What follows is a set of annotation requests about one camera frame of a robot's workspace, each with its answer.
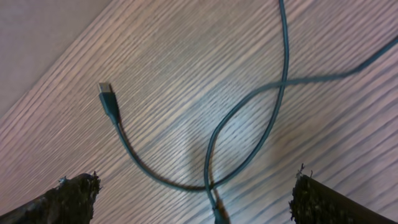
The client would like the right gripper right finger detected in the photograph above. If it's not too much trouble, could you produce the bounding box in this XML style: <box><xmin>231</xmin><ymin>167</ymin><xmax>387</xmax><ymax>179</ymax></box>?
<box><xmin>289</xmin><ymin>165</ymin><xmax>395</xmax><ymax>224</ymax></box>

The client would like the black USB cable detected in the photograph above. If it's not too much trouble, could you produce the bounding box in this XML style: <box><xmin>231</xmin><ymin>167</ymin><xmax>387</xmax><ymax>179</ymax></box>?
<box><xmin>97</xmin><ymin>0</ymin><xmax>398</xmax><ymax>224</ymax></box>

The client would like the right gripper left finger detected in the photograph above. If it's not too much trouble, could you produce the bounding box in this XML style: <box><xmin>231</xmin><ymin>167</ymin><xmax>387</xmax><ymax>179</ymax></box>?
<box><xmin>1</xmin><ymin>173</ymin><xmax>101</xmax><ymax>224</ymax></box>

